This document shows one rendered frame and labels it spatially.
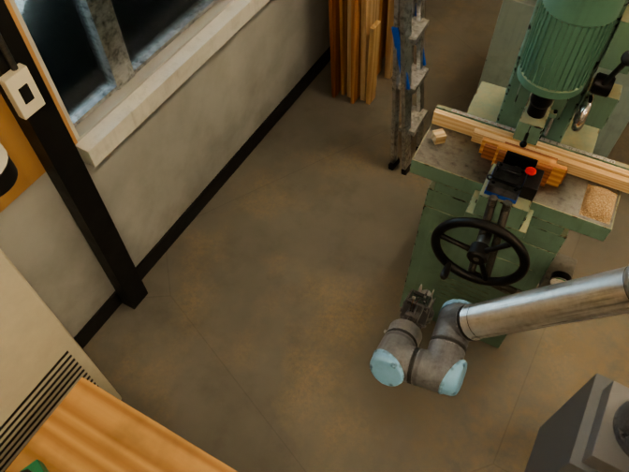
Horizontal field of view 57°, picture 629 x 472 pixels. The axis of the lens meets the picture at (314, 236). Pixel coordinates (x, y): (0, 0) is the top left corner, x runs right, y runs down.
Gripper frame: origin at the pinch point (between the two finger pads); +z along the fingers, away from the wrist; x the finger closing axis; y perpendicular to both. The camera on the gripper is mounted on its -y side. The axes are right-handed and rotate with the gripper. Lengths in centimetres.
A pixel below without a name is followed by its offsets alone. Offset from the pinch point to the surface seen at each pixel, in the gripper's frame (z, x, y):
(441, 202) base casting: 30.4, 7.7, 13.4
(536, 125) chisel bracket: 31, -11, 47
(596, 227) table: 26, -36, 26
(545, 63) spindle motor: 19, -7, 67
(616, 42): 45, -22, 70
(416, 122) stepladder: 123, 42, -3
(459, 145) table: 36.4, 8.7, 31.3
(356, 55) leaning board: 147, 86, 11
